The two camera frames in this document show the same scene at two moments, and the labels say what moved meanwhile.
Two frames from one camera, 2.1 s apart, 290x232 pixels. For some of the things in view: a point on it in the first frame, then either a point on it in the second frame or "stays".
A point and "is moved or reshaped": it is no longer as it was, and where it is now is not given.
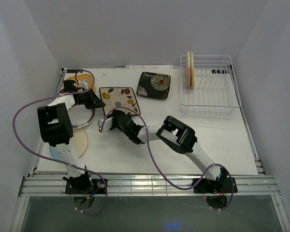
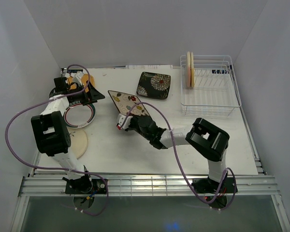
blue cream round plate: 80,141 stays
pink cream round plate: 188,69 stays
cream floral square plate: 114,97 is moved or reshaped
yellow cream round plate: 192,70 stays
